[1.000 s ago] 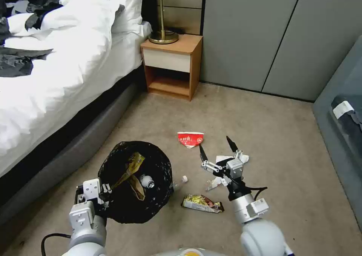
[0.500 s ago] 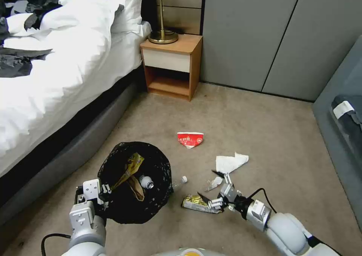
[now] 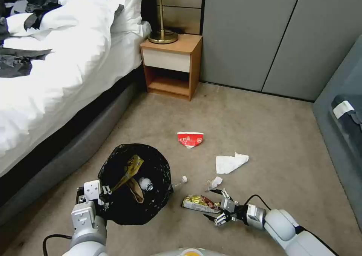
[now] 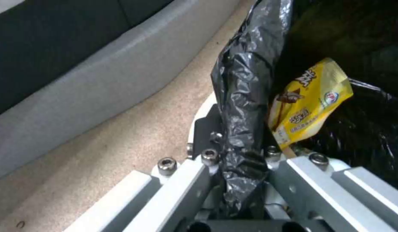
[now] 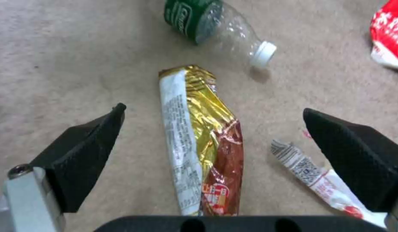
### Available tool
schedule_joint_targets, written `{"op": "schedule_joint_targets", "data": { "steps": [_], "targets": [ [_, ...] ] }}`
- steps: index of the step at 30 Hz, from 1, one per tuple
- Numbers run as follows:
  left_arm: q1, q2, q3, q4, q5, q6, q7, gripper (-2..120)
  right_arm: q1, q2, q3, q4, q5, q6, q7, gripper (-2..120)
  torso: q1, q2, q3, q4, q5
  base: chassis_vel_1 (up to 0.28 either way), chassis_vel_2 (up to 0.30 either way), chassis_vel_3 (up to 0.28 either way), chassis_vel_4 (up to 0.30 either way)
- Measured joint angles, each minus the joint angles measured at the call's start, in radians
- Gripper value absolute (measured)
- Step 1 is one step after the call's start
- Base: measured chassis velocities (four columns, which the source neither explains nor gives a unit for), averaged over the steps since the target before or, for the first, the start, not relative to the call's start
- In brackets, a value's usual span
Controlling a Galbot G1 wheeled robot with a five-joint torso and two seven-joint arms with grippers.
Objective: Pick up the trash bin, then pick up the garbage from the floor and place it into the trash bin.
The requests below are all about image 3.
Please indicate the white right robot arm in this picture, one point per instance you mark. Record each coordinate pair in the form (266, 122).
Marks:
(285, 225)

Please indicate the black headboard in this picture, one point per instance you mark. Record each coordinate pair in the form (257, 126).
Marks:
(148, 4)

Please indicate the white pillow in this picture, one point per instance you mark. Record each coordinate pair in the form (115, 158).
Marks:
(128, 9)

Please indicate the trash bin with black bag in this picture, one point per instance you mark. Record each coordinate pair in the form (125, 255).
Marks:
(152, 202)

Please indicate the grey wardrobe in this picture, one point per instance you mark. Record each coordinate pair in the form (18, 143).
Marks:
(268, 35)

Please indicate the dark grey crumpled fabric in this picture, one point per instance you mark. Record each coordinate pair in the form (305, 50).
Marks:
(15, 62)
(34, 15)

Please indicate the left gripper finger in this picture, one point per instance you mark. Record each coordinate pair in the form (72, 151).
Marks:
(106, 206)
(107, 190)

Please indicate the wooden nightstand with white drawer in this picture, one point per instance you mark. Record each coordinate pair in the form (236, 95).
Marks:
(169, 56)

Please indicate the white duvet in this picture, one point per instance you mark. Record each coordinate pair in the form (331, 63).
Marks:
(70, 69)

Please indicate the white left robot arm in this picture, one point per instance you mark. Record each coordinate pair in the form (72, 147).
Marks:
(84, 233)

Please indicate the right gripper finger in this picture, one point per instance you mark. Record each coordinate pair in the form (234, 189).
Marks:
(219, 218)
(223, 193)

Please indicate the clear bottle with white cap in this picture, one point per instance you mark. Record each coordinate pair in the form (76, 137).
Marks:
(181, 181)

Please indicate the gold and red snack wrapper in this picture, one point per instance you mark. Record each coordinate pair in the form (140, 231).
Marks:
(198, 202)

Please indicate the grey upholstered bed base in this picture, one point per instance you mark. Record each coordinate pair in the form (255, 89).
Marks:
(70, 151)

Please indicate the small white bottle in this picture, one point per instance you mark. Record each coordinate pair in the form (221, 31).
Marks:
(145, 183)

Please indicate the brass table lamp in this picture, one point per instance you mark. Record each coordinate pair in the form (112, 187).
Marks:
(162, 26)

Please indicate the brown paper bag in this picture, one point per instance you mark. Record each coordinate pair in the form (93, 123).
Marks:
(136, 190)

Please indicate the grey-blue sofa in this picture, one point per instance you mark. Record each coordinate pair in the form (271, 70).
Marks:
(333, 120)

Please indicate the dark cushion with white label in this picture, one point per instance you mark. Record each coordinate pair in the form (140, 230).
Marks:
(349, 117)

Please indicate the flattened red paper cup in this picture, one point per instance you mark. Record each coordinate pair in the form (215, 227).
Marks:
(190, 140)

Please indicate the yellow snack wrapper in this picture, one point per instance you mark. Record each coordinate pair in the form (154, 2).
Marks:
(133, 165)

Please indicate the white paper tissue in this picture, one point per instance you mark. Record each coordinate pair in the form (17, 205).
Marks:
(227, 163)

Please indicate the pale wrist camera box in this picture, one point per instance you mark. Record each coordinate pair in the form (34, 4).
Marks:
(227, 205)
(92, 190)

